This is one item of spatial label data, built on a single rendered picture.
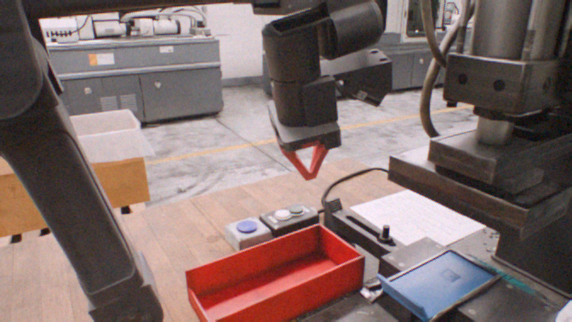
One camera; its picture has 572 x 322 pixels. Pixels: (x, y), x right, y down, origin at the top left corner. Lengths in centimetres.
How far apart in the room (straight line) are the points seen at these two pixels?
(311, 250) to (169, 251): 26
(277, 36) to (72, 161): 22
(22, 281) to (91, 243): 40
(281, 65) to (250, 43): 692
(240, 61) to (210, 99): 234
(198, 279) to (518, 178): 45
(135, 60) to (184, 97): 70
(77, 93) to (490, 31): 453
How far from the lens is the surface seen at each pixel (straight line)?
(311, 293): 59
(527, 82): 41
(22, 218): 264
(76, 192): 38
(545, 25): 44
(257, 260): 66
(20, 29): 34
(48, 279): 78
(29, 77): 34
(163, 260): 75
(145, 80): 481
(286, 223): 76
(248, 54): 732
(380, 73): 45
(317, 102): 42
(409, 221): 86
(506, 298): 57
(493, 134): 47
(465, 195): 46
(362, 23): 43
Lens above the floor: 132
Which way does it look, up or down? 22 degrees down
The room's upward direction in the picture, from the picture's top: straight up
